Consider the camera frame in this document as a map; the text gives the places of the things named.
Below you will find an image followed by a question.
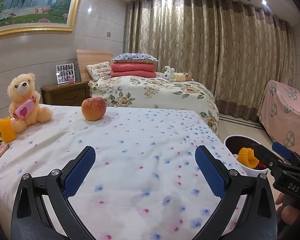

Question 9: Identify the orange foam fruit net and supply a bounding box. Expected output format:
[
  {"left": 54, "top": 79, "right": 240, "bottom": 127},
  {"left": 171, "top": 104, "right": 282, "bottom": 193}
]
[{"left": 238, "top": 147, "right": 259, "bottom": 169}]

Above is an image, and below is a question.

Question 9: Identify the white round trash bin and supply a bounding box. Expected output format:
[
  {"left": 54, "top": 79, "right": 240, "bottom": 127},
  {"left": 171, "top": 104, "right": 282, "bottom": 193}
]
[{"left": 224, "top": 135, "right": 268, "bottom": 177}]

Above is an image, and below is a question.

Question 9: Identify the person's right hand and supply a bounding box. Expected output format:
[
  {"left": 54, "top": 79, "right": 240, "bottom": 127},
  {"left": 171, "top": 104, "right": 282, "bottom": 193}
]
[{"left": 275, "top": 193, "right": 300, "bottom": 225}]

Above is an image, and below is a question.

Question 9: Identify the pink heart cloth cover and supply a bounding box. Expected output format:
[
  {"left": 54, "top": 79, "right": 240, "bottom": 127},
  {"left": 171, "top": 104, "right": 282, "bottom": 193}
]
[{"left": 257, "top": 80, "right": 300, "bottom": 155}]

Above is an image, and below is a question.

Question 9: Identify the red apple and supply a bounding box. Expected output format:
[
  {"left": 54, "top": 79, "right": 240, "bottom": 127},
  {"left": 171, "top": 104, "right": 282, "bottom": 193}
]
[{"left": 81, "top": 97, "right": 107, "bottom": 121}]

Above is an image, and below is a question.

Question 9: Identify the orange foam cup sleeve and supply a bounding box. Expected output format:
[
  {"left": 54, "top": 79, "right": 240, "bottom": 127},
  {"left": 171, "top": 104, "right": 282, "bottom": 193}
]
[{"left": 0, "top": 116, "right": 16, "bottom": 143}]

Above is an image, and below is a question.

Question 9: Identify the wooden nightstand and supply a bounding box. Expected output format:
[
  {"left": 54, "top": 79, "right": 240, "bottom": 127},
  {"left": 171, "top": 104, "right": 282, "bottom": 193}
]
[{"left": 41, "top": 82, "right": 90, "bottom": 106}]

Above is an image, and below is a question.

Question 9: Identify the beige teddy bear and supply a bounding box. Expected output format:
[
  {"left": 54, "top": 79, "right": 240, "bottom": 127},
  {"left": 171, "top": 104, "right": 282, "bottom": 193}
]
[{"left": 7, "top": 73, "right": 53, "bottom": 134}]

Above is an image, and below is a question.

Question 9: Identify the beige patterned curtain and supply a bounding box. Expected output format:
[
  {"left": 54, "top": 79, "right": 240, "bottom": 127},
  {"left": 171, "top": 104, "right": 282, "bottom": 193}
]
[{"left": 126, "top": 0, "right": 296, "bottom": 121}]

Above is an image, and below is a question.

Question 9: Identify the yellow bear plush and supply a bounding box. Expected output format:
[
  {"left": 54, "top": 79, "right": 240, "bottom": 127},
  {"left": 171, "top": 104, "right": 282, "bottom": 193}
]
[{"left": 174, "top": 73, "right": 193, "bottom": 82}]

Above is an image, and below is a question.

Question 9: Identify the floral pillow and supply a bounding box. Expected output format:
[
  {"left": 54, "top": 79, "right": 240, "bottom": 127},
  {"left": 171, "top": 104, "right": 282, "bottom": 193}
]
[{"left": 86, "top": 61, "right": 111, "bottom": 81}]

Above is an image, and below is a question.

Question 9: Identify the floral quilt bed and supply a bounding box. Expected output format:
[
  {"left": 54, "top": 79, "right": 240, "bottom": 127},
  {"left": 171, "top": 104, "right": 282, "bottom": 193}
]
[{"left": 88, "top": 73, "right": 219, "bottom": 134}]

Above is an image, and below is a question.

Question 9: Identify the white rabbit plush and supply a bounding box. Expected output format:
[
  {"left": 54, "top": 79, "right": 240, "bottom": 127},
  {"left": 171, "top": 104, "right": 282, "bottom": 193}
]
[{"left": 164, "top": 66, "right": 177, "bottom": 82}]

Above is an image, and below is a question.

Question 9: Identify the folded red blanket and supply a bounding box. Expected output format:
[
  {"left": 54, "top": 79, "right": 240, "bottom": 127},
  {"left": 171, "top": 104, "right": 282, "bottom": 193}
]
[{"left": 110, "top": 62, "right": 156, "bottom": 78}]

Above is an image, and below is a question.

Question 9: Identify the wooden headboard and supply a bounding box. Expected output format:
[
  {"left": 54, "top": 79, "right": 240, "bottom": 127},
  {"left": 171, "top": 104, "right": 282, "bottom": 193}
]
[{"left": 76, "top": 49, "right": 114, "bottom": 82}]

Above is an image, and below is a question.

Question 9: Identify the blue dotted pillow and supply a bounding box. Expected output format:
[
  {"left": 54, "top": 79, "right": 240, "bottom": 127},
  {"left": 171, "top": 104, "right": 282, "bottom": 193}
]
[{"left": 111, "top": 53, "right": 159, "bottom": 64}]

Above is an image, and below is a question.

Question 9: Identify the framed landscape painting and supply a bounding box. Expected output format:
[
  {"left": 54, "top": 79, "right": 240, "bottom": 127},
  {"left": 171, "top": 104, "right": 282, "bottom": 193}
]
[{"left": 0, "top": 0, "right": 79, "bottom": 36}]

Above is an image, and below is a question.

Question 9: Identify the photo collage frame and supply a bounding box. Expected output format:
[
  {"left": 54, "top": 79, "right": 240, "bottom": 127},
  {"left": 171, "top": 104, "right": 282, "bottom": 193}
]
[{"left": 56, "top": 63, "right": 76, "bottom": 85}]

